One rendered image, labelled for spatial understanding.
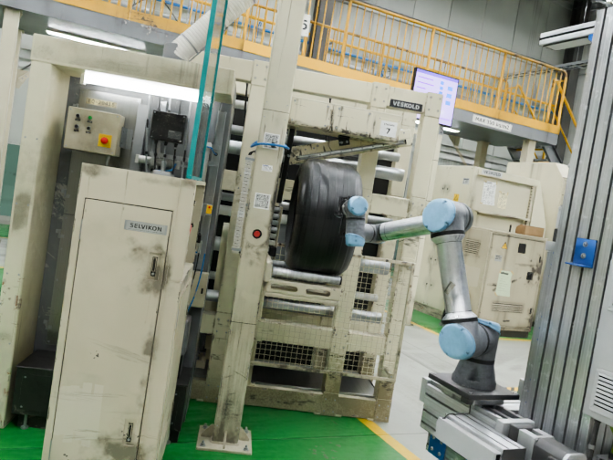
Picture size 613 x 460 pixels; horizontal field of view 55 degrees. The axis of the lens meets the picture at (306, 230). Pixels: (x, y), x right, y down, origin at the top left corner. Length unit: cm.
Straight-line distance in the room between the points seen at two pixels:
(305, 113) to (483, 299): 452
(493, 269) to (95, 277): 561
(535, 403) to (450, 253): 59
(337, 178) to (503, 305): 491
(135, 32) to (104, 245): 599
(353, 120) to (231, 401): 156
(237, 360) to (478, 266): 467
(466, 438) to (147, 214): 129
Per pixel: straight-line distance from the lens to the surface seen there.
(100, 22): 798
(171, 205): 215
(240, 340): 293
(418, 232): 226
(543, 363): 216
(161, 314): 220
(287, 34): 294
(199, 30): 322
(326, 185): 271
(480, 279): 717
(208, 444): 308
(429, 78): 686
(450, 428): 203
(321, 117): 315
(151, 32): 805
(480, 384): 214
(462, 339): 198
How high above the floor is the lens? 126
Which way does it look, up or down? 3 degrees down
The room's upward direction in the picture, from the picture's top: 9 degrees clockwise
